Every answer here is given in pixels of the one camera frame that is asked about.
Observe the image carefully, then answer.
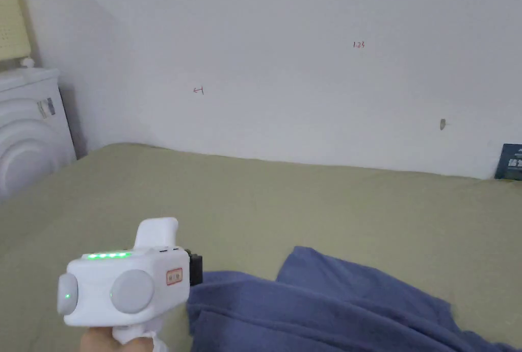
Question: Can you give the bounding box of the bed with pale green sheet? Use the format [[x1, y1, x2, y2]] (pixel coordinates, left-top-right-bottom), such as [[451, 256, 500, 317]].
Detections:
[[0, 143, 522, 352]]

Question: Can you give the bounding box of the pale yellow perforated board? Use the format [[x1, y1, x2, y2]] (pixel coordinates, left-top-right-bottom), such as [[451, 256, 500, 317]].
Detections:
[[0, 0, 33, 62]]

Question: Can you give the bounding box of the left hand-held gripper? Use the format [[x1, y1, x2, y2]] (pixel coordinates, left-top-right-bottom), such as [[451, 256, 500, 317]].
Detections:
[[57, 217, 204, 352]]

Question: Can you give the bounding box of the person's left hand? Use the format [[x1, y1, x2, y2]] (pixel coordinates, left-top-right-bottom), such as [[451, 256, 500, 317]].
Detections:
[[79, 325, 158, 352]]

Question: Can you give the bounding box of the dark blue shirt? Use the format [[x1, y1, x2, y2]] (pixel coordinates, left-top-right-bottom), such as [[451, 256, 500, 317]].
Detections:
[[187, 245, 522, 352]]

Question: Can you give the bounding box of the dark blue card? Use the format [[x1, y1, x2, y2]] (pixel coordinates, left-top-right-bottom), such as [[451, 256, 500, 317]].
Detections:
[[494, 143, 522, 182]]

